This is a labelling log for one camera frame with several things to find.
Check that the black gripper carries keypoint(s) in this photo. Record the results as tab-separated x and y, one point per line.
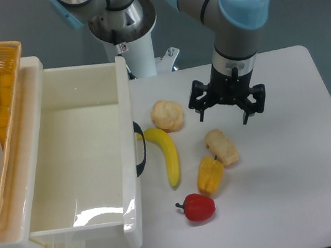
229	84

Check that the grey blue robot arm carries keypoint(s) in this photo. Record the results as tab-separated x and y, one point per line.
237	24

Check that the round bread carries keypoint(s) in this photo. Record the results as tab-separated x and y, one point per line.
167	115

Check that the yellow bell pepper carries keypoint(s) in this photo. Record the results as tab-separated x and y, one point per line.
210	172

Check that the yellow banana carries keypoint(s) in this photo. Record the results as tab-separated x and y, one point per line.
166	144

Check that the red bell pepper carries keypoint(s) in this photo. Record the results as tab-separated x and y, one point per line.
197	207

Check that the white plastic drawer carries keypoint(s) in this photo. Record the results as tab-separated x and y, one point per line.
87	182

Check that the orange woven basket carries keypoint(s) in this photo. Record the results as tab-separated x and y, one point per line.
1	102

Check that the black drawer handle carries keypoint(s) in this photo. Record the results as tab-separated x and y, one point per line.
141	148

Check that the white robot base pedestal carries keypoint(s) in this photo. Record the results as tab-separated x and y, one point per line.
127	33

